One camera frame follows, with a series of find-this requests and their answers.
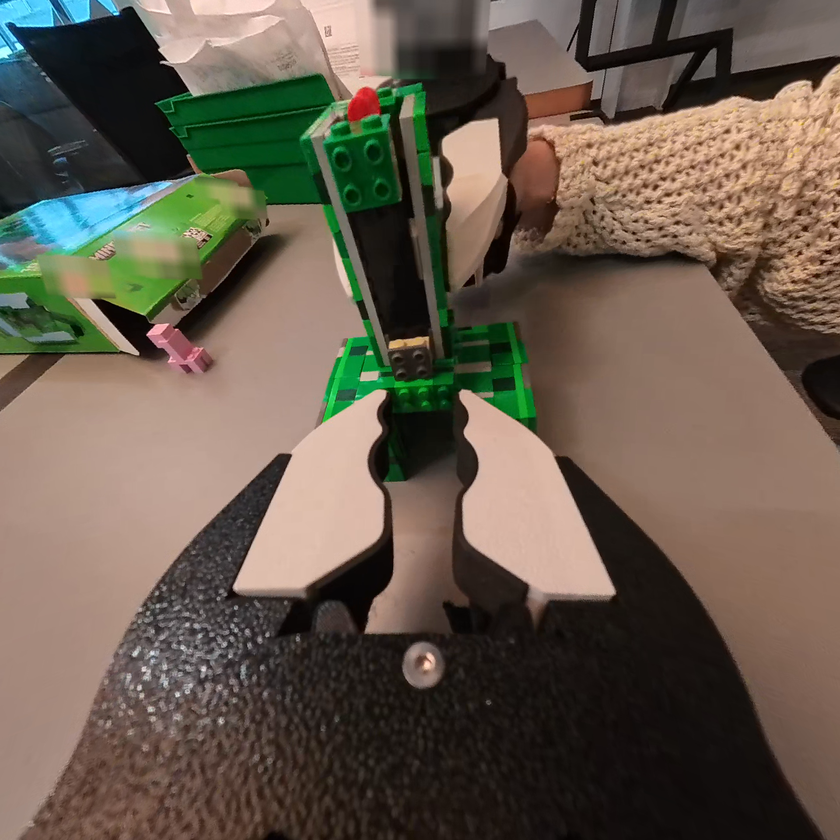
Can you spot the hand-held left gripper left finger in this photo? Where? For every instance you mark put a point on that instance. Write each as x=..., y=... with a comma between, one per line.
x=321, y=518

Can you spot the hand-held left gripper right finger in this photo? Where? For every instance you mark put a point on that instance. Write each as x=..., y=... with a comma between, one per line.
x=531, y=518

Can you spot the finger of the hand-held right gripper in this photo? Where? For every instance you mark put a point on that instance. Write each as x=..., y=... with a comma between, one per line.
x=476, y=197

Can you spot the green lego creeper figure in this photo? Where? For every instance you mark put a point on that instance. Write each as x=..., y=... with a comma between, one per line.
x=394, y=262

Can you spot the person's right forearm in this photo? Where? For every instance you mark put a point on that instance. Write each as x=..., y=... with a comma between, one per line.
x=656, y=184

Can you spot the pink lego pig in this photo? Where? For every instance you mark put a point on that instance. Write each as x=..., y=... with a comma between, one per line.
x=177, y=348

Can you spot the green lego set box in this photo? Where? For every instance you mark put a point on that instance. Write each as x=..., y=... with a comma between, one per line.
x=39, y=328

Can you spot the person's right hand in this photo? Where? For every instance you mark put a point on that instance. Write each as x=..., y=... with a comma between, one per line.
x=535, y=184

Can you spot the black framed grey board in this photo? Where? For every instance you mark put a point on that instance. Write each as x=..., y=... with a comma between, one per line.
x=656, y=49

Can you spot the flat white paper bag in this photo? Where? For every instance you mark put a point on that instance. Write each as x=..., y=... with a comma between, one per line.
x=341, y=33

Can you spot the green plastic bin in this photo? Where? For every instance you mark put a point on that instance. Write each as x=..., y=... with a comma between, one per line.
x=249, y=131

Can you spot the crumpled white paper bag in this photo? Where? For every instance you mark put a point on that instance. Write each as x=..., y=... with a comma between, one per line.
x=249, y=39

